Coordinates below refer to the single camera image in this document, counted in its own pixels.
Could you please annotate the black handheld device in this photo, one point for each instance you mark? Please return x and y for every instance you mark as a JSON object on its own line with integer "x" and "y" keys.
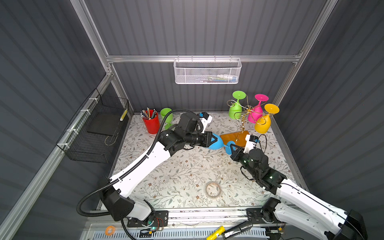
{"x": 236, "y": 230}

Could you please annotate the red pencil cup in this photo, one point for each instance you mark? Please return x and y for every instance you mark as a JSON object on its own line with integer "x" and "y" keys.
{"x": 151, "y": 120}

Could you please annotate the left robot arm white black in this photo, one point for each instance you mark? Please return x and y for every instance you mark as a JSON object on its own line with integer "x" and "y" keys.
{"x": 115, "y": 191}

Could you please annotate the blue wine glass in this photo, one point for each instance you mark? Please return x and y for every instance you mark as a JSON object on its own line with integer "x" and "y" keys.
{"x": 217, "y": 143}

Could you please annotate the yellow marker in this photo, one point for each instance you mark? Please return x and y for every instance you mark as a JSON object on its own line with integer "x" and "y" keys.
{"x": 216, "y": 233}

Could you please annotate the black wire basket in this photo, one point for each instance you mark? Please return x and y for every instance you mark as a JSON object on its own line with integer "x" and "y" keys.
{"x": 95, "y": 131}

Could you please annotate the floral table mat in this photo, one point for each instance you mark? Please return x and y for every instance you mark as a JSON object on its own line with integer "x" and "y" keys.
{"x": 180, "y": 181}

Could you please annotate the white wire mesh basket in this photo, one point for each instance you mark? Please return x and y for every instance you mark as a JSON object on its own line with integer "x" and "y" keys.
{"x": 209, "y": 71}

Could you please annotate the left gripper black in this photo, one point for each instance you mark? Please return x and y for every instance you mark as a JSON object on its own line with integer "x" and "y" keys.
{"x": 206, "y": 141}

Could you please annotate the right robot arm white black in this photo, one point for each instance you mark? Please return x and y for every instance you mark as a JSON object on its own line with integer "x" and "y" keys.
{"x": 293, "y": 205}

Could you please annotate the yellow wine glass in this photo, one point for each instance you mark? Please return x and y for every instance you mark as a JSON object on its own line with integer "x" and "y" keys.
{"x": 264, "y": 123}

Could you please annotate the clear tape roll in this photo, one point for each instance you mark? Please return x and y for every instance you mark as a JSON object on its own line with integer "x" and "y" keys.
{"x": 213, "y": 190}

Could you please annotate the pink wine glass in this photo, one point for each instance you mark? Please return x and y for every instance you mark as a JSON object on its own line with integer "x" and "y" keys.
{"x": 257, "y": 112}

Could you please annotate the gold rack with orange base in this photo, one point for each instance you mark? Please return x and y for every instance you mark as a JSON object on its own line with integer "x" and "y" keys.
{"x": 240, "y": 137}

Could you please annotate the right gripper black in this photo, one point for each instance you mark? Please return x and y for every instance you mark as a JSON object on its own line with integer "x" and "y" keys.
{"x": 236, "y": 154}

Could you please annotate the green wine glass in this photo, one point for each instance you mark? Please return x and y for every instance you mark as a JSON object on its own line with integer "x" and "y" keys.
{"x": 235, "y": 111}
{"x": 166, "y": 117}

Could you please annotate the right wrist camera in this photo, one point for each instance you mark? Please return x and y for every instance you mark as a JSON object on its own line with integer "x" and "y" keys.
{"x": 251, "y": 142}

